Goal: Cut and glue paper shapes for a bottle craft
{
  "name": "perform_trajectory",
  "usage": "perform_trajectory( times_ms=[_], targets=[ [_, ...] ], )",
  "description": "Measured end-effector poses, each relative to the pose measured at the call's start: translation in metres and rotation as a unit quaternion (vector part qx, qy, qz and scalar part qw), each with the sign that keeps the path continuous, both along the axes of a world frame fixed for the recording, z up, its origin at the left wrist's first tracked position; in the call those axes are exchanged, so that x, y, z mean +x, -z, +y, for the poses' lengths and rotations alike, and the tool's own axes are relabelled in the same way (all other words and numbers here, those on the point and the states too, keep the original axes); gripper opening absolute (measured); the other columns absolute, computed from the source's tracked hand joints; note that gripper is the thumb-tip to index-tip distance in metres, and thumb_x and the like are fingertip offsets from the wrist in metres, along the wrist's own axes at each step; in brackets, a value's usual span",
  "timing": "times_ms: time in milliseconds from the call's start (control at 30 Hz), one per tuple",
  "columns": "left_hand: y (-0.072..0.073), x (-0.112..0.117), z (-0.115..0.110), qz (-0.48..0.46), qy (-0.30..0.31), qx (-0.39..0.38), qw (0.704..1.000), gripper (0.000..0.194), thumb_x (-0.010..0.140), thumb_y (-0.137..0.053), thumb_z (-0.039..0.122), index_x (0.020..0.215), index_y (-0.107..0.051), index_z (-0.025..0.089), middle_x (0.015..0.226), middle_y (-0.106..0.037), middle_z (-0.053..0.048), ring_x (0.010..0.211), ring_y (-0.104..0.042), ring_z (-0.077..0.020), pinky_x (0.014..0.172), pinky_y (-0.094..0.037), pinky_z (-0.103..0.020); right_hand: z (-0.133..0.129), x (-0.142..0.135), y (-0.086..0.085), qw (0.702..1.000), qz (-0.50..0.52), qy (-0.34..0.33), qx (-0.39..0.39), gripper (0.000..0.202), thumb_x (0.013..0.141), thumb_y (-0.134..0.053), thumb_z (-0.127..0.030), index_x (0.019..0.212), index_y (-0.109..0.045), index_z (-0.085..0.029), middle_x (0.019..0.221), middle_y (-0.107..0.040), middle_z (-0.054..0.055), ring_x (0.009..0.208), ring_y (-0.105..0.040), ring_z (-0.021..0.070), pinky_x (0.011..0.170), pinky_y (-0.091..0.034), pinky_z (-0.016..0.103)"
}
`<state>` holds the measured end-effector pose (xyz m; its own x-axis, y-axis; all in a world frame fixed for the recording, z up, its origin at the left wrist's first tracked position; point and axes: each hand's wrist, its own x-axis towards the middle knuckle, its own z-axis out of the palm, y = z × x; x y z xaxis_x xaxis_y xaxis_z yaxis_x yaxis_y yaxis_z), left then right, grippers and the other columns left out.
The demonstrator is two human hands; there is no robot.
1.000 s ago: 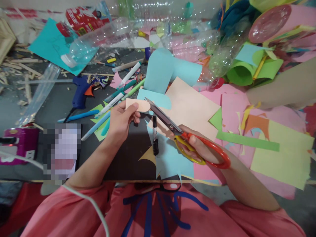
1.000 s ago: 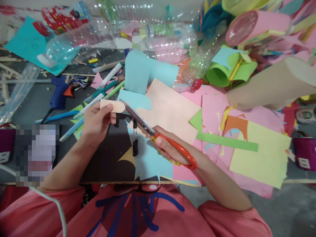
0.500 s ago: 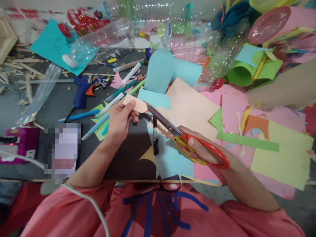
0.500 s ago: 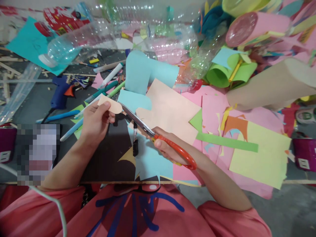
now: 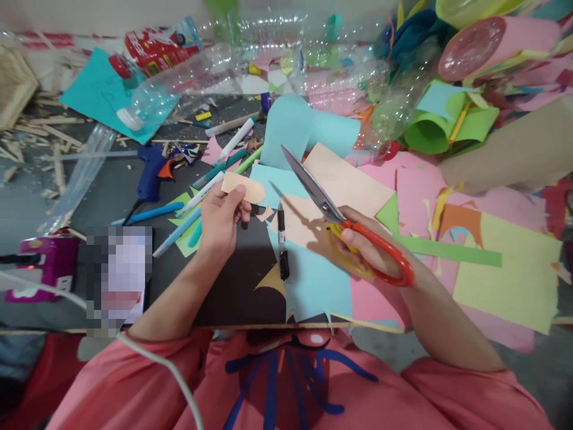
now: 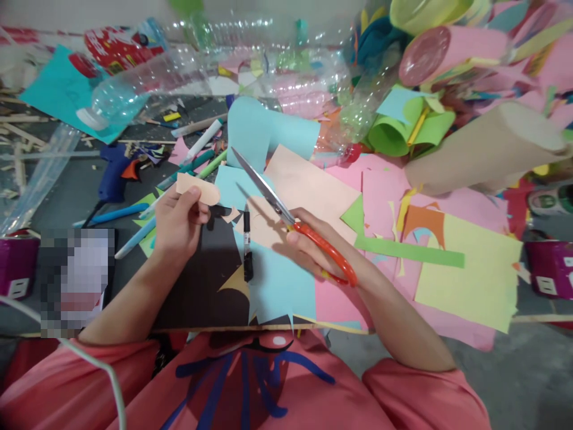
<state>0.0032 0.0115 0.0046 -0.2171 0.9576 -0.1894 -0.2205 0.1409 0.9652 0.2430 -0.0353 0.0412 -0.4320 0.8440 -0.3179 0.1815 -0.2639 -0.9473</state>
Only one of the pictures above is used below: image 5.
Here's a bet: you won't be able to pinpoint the person's left hand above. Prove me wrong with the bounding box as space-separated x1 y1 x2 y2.
196 184 252 262

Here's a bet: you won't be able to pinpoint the person's right hand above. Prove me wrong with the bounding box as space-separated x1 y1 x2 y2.
325 205 426 292

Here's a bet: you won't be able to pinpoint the person's left thumb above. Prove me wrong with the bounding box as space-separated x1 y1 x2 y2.
222 184 247 212

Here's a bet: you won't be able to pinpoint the person's right fingers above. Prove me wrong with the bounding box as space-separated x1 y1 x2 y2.
326 222 377 278

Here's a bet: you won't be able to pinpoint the peach paper cutout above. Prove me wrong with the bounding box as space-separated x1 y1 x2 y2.
221 171 266 205

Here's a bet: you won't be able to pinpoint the orange-handled scissors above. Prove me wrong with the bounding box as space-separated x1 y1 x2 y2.
281 144 416 288

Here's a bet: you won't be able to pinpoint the teal marker pen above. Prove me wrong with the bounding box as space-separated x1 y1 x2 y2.
192 169 227 190

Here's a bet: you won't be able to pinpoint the green marker pen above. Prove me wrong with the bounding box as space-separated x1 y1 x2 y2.
232 145 264 176

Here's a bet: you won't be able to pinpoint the light blue paper sheet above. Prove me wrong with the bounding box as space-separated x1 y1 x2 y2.
248 163 361 324

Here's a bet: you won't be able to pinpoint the black marker pen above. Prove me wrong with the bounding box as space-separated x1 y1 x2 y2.
276 208 290 282

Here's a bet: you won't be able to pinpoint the white marker pen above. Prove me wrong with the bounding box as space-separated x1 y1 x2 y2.
216 117 257 165

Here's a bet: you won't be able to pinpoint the green paper scrap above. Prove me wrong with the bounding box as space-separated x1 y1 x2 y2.
168 186 205 257

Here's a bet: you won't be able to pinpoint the peach paper sheet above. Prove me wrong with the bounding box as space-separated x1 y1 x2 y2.
268 142 398 251

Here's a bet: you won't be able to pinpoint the light blue marker pen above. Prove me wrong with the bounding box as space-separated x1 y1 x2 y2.
152 207 203 259

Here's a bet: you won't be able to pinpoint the tan star-shaped paper scrap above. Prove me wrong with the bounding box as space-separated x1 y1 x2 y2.
253 262 288 299

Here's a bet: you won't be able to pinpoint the blue hot glue gun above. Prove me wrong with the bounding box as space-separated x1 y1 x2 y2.
135 143 178 202

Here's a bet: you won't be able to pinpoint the pile of pink paper sheets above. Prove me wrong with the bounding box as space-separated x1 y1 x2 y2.
353 150 560 355

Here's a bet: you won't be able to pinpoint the curled light blue paper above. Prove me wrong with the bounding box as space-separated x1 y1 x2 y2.
259 93 361 172

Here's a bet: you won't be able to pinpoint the green paper strip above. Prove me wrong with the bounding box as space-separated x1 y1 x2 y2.
393 234 503 268

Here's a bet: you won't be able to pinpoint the orange paper scrap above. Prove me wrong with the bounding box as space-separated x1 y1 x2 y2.
440 200 482 241

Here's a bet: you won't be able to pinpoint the clear bottle with white cap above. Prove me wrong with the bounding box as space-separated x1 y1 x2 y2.
116 44 245 132

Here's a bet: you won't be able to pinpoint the person's body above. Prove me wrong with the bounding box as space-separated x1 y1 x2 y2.
44 324 558 430

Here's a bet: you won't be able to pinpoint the clear plastic tube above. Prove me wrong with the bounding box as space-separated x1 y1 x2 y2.
38 123 119 234

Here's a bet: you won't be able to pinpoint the rolled green paper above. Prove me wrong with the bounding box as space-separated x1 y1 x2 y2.
402 79 500 155

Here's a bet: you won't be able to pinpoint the group of clear plastic bottles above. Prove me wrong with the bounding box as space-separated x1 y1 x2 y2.
196 8 424 162

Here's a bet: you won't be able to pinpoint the yellow paper sheet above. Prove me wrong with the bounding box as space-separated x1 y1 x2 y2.
452 209 564 336

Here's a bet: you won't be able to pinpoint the red label bottle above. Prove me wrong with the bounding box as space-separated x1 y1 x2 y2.
109 26 200 78

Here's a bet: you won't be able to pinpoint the teal paper sheet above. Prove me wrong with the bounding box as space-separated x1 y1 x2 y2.
58 47 173 145

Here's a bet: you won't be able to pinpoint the brown cardboard roll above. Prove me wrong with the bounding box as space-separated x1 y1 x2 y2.
438 94 573 196

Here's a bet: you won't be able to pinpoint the purple box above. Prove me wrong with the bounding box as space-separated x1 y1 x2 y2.
4 236 81 305

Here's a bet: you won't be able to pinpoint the pile of wooden sticks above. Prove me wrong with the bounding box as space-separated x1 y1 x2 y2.
0 89 97 202

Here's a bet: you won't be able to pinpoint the pile of coloured paper scraps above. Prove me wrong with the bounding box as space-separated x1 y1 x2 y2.
384 0 573 117

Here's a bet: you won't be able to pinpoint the rolled pink paper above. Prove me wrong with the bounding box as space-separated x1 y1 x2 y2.
438 16 561 82

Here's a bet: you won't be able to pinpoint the white cable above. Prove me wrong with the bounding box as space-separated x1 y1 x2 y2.
0 268 206 430

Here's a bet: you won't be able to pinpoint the wooden frame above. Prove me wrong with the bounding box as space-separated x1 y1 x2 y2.
0 42 39 131

